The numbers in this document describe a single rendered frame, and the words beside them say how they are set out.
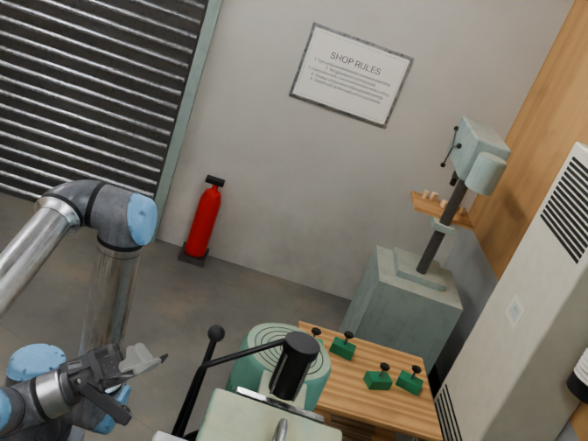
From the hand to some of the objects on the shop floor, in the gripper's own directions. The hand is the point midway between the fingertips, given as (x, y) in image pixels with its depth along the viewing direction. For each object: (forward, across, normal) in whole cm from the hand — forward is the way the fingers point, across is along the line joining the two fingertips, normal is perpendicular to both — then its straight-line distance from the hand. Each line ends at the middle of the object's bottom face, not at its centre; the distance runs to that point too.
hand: (166, 360), depth 133 cm
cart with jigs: (+34, +187, +78) cm, 205 cm away
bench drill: (+82, +254, +61) cm, 273 cm away
